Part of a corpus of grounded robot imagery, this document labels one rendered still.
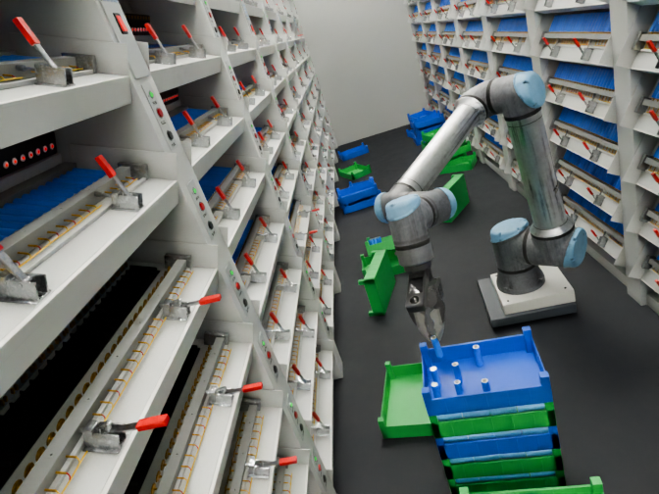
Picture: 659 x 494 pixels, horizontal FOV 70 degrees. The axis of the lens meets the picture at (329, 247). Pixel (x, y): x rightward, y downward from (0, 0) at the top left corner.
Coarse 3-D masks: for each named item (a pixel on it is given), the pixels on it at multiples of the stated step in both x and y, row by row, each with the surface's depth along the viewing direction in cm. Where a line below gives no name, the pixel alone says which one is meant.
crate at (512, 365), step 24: (528, 336) 127; (432, 360) 137; (456, 360) 135; (504, 360) 130; (528, 360) 127; (480, 384) 124; (504, 384) 122; (528, 384) 120; (432, 408) 119; (456, 408) 118; (480, 408) 117
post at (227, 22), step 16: (224, 16) 202; (240, 16) 202; (240, 32) 205; (256, 48) 208; (256, 64) 210; (272, 96) 216; (272, 112) 218; (288, 144) 225; (304, 192) 234; (320, 224) 250; (336, 272) 262; (336, 288) 257
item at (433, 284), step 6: (426, 264) 118; (408, 270) 119; (414, 270) 118; (420, 270) 118; (426, 270) 123; (432, 282) 122; (438, 282) 124; (432, 288) 119; (438, 288) 124; (432, 294) 119; (438, 294) 125; (432, 300) 119; (432, 306) 120
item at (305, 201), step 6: (294, 198) 235; (300, 198) 235; (306, 198) 235; (294, 204) 235; (300, 204) 235; (306, 204) 237; (300, 210) 230; (306, 210) 230; (300, 222) 215; (306, 222) 215; (300, 228) 208; (306, 228) 209; (306, 234) 203; (300, 240) 197; (306, 240) 207; (300, 246) 180
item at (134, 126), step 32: (0, 0) 75; (32, 0) 75; (64, 0) 75; (96, 0) 76; (0, 32) 77; (64, 32) 77; (96, 32) 77; (160, 96) 90; (64, 128) 84; (96, 128) 84; (128, 128) 84; (160, 128) 86; (64, 160) 86; (160, 224) 91; (192, 224) 91; (224, 256) 100; (224, 288) 97; (224, 320) 100; (256, 320) 109; (256, 352) 103; (288, 416) 112; (320, 480) 123
